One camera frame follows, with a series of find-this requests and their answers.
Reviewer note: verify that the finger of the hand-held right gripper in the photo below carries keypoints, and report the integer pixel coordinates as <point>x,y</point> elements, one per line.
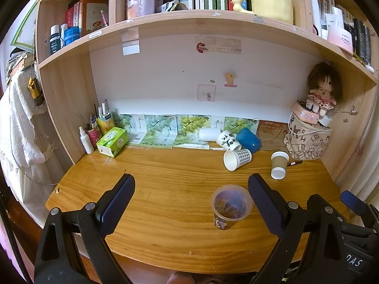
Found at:
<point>353,202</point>

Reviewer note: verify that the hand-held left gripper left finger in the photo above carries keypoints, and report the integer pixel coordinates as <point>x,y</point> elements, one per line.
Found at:
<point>114,205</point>

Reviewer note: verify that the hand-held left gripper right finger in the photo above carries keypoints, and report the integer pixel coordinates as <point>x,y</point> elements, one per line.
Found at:
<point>266,210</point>

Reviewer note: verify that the clear patterned plastic cup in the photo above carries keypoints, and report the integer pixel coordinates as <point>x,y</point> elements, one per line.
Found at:
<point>231,210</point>

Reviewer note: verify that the brown sleeve paper cup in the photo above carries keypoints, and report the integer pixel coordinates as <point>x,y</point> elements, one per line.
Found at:
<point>279,164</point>

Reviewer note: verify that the checkered paper cup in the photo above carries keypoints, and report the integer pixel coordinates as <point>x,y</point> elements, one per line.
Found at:
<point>238,159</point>

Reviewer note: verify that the blue plastic cup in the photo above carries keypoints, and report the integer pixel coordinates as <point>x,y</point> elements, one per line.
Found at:
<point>249,139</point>

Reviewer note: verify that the panda print cup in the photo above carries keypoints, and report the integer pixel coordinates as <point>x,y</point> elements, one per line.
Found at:
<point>228,142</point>

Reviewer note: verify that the plain white cup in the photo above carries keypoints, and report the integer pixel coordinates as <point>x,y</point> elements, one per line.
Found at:
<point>208,134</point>

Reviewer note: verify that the black pen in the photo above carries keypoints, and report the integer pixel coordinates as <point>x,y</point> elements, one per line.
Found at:
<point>294,163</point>

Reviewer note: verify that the green tissue box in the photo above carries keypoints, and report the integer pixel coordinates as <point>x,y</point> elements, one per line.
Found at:
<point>114,142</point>

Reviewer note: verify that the white spray bottle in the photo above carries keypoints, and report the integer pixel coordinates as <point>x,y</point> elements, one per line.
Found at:
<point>86,141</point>

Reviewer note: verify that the brown printed card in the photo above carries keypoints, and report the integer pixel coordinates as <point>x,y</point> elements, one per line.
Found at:
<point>271,137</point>

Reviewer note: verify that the red pen holder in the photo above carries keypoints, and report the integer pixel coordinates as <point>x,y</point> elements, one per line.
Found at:
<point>93,134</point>

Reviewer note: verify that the letter print fabric bag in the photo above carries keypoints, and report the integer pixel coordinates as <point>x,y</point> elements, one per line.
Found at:
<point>308,143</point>

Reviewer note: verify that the grape print card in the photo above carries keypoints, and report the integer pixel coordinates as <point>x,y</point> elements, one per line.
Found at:
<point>192,130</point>
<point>241,124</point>
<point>130,124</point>
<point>158,130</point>

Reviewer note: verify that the white charger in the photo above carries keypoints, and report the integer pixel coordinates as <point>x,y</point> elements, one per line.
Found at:
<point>325,121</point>

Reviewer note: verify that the pink storage box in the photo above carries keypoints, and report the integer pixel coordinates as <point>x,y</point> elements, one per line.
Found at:
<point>306,114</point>

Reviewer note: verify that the brown haired doll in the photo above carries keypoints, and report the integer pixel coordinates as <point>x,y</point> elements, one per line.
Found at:
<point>322,91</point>

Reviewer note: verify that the white lace garment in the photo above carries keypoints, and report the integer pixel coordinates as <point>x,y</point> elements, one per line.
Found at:
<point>20,124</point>

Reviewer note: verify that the yellow bear sticker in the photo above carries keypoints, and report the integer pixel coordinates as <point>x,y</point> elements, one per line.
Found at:
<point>230,79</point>

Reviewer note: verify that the yellow hanging toy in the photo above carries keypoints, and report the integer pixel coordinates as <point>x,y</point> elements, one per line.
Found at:
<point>34,91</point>

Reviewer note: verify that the black tubes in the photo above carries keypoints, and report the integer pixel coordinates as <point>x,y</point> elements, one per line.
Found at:
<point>362,40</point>

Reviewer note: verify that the pink cosmetic jar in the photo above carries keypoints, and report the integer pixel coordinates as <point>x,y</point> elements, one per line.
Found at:
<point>340,40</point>

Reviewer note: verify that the taped paper note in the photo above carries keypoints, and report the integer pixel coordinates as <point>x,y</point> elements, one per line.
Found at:
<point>226,46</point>

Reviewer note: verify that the dark bottle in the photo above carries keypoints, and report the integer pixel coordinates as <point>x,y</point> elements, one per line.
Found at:
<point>55,41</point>

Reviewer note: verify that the blue jar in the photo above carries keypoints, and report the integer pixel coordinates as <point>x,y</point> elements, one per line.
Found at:
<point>72,35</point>

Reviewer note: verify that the white cosmetic tube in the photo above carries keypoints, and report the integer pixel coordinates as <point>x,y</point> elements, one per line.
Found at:
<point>332,17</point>

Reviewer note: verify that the wooden bookshelf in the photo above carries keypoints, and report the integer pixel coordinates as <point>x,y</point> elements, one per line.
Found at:
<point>177,28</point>

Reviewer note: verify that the orange box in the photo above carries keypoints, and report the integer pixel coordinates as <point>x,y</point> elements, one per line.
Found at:
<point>94,16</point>

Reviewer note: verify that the red books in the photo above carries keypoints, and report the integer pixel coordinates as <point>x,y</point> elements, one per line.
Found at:
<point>73,16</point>

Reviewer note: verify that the tall white bottle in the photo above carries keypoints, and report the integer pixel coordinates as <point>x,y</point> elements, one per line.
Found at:
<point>314,9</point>

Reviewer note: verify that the green framed board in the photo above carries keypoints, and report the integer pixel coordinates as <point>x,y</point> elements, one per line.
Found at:
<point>22,26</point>

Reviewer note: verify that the yellow ceramic mug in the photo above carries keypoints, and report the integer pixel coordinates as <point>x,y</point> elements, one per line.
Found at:
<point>269,4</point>

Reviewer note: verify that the sketch wall sticker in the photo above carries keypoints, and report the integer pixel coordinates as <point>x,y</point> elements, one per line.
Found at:
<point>206,93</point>

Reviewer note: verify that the red wall sticker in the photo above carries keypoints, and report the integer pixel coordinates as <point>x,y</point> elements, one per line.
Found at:
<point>201,47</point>

